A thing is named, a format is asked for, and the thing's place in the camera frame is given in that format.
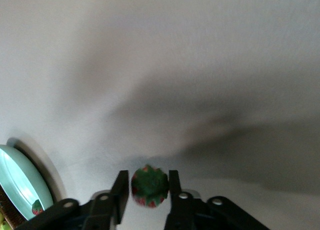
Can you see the brown wicker basket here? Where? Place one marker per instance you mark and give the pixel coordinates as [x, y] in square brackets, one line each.
[10, 210]

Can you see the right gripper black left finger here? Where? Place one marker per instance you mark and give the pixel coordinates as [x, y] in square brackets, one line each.
[117, 197]

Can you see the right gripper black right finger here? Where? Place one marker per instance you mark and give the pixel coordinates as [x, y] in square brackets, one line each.
[178, 205]

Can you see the red strawberry green calyx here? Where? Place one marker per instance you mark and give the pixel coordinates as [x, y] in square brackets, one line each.
[37, 208]
[150, 182]

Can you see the light green plate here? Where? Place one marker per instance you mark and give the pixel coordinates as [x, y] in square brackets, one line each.
[22, 175]

